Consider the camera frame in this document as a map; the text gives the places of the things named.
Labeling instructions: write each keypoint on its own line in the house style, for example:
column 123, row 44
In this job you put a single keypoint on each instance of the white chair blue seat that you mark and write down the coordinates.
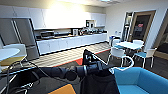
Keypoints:
column 116, row 42
column 146, row 54

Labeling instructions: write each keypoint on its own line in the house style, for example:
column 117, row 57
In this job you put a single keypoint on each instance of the white square table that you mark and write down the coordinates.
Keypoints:
column 130, row 45

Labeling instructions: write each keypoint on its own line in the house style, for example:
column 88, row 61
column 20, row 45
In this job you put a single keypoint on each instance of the blue sofa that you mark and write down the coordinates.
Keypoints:
column 143, row 80

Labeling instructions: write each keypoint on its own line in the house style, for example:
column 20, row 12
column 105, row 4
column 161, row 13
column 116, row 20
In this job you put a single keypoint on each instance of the orange flat item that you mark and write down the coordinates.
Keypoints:
column 63, row 90

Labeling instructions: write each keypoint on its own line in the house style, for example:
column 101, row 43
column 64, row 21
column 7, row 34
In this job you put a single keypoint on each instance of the dark built-in appliance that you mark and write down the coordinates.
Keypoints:
column 90, row 23

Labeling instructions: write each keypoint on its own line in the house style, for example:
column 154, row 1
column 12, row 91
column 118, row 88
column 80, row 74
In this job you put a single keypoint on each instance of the wooden door red sign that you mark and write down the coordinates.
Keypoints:
column 141, row 28

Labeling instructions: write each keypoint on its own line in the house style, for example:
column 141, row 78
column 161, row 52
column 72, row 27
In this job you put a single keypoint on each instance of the black microwave oven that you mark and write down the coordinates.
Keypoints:
column 47, row 34

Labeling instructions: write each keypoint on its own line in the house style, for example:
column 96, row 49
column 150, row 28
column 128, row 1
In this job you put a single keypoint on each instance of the white chair yellow seat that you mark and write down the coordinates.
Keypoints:
column 16, row 50

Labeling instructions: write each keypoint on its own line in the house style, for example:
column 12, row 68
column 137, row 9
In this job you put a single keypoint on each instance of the stainless steel refrigerator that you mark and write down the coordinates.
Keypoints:
column 20, row 36

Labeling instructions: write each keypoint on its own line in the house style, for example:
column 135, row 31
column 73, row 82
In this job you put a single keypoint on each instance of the white round table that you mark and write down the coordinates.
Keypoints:
column 7, row 53

